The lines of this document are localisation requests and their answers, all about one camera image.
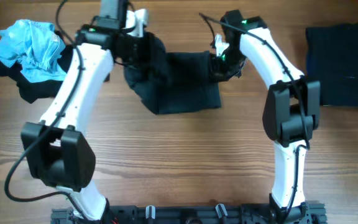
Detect folded dark navy garment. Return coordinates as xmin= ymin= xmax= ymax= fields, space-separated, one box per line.
xmin=305 ymin=23 xmax=358 ymax=107

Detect black garment with logo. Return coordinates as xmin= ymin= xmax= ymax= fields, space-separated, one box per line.
xmin=0 ymin=29 xmax=111 ymax=105

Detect light blue crumpled garment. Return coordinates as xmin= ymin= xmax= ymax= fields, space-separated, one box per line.
xmin=0 ymin=19 xmax=67 ymax=83

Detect dark green t-shirt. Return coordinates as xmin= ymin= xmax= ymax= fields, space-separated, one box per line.
xmin=124 ymin=32 xmax=221 ymax=115

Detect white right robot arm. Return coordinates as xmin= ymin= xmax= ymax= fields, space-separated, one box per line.
xmin=215 ymin=10 xmax=320 ymax=222

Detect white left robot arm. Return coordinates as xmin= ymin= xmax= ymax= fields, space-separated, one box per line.
xmin=21 ymin=1 xmax=149 ymax=223

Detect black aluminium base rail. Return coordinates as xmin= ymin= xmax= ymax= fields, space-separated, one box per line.
xmin=50 ymin=203 xmax=327 ymax=224

